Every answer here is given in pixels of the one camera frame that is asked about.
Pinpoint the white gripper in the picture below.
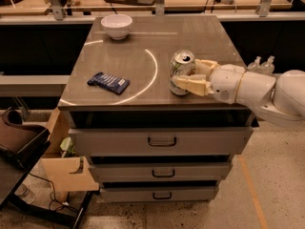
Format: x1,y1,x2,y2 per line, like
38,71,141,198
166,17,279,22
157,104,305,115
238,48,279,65
173,59,246,104

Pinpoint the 7up soda can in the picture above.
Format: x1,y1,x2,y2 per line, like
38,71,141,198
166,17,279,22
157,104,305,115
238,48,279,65
170,50,195,95

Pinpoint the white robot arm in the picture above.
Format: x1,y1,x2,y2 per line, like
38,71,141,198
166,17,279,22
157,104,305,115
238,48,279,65
172,60,305,127

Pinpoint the white ceramic bowl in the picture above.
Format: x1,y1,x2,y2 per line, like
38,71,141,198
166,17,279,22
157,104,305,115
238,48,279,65
101,14,132,40

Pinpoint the clear sanitizer bottle left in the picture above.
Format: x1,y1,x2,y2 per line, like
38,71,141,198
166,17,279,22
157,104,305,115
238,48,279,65
247,56,261,73

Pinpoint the clear sanitizer bottle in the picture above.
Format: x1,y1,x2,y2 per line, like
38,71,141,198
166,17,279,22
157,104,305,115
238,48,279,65
247,56,261,73
259,55,275,75

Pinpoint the clear sanitizer bottle right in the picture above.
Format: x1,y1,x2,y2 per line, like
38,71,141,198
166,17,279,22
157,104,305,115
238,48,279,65
259,55,275,75

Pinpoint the top grey drawer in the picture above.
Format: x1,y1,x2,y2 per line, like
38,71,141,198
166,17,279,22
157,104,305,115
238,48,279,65
69,127,253,156

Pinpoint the grey drawer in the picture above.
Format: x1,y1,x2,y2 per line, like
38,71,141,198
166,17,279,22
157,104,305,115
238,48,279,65
101,186,218,203
90,162,232,183
69,127,253,156

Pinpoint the dark blue snack packet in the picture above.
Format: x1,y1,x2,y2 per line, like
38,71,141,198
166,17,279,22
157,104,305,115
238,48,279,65
87,72,130,94

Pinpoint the grey drawer cabinet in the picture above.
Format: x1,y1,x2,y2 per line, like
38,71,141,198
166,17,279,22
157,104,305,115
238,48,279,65
58,15,254,193

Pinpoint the bottom grey drawer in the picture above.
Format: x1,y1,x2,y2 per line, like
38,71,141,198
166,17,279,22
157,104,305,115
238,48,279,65
101,186,218,203

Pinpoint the middle grey drawer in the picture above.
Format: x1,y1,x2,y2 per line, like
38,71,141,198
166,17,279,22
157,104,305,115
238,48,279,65
90,162,232,183

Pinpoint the cardboard box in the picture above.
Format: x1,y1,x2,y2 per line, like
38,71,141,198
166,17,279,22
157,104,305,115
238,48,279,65
41,109,99,202

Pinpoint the brown chair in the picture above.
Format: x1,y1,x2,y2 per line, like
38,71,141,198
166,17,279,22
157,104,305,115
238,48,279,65
0,109,50,168

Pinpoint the black cart frame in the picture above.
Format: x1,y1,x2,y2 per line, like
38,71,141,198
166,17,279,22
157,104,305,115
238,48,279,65
0,140,96,229

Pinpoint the black floor cable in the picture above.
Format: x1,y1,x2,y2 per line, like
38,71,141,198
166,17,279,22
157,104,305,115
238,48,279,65
29,172,80,215

